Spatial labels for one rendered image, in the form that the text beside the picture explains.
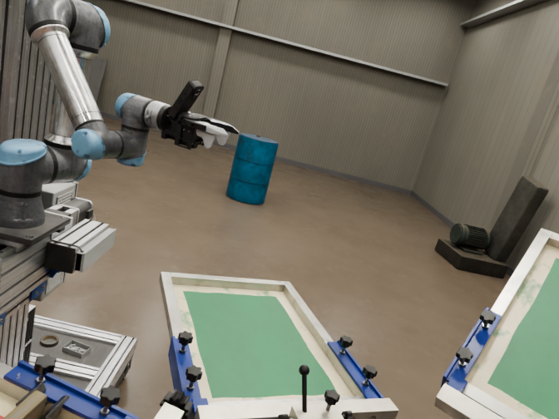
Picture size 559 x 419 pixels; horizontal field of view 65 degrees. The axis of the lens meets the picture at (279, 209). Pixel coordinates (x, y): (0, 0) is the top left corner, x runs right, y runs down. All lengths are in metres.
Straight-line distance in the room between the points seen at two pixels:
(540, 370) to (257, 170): 5.77
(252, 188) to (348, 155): 5.69
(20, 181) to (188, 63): 11.01
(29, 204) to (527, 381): 1.51
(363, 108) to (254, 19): 3.60
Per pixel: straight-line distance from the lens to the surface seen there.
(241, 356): 1.52
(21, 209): 1.43
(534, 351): 1.58
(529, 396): 1.50
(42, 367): 1.11
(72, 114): 1.24
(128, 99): 1.29
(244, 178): 6.89
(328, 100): 12.03
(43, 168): 1.42
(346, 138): 12.15
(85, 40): 1.44
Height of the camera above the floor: 1.80
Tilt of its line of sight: 15 degrees down
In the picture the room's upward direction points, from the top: 15 degrees clockwise
